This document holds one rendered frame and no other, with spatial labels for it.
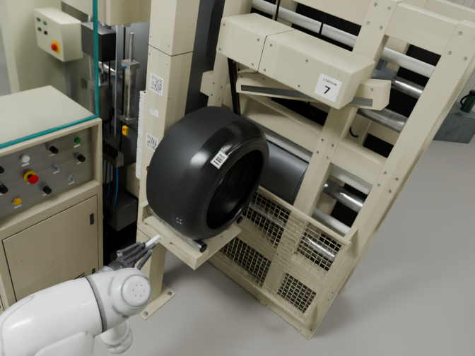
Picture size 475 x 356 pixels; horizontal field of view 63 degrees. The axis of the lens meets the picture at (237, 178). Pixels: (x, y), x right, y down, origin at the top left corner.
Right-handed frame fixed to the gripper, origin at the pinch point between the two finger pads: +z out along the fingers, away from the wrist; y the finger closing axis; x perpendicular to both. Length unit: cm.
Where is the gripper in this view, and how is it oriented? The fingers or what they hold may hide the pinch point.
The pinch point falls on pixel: (153, 241)
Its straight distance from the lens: 162.8
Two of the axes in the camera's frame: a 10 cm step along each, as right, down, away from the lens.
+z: 6.2, -4.9, 6.2
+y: -7.8, -4.9, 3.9
